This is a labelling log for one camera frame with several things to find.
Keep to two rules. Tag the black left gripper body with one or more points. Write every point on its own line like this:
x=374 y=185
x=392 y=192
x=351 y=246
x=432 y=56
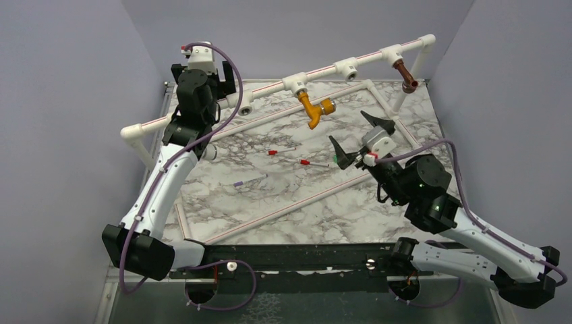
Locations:
x=227 y=88

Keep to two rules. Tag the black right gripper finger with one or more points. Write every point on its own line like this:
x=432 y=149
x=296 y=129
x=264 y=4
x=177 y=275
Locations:
x=386 y=124
x=344 y=159

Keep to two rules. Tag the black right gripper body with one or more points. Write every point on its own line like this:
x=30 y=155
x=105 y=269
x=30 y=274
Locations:
x=381 y=169

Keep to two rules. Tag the orange water faucet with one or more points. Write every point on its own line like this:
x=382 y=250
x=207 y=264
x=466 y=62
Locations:
x=315 y=111

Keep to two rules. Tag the white PVC pipe frame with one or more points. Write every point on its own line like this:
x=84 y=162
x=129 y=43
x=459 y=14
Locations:
x=295 y=204

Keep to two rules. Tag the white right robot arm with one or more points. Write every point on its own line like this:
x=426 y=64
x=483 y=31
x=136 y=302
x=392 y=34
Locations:
x=419 y=182

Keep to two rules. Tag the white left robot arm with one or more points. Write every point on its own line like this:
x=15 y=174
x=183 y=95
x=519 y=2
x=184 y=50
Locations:
x=135 y=244

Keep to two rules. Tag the brown water faucet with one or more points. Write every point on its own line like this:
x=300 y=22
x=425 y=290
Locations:
x=409 y=83

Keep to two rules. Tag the red capped white stick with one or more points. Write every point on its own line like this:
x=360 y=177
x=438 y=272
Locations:
x=280 y=151

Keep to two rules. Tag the purple capped white stick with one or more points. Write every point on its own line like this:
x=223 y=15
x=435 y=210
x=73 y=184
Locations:
x=243 y=182

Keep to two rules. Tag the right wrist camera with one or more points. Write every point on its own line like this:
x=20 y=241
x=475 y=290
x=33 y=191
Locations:
x=377 y=140

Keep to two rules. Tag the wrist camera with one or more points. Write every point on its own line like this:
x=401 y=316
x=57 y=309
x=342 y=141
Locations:
x=377 y=140
x=199 y=58

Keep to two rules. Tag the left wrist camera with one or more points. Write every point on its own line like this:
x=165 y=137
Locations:
x=199 y=58

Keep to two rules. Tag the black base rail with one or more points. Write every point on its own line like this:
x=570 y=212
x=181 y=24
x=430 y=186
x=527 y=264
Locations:
x=297 y=268

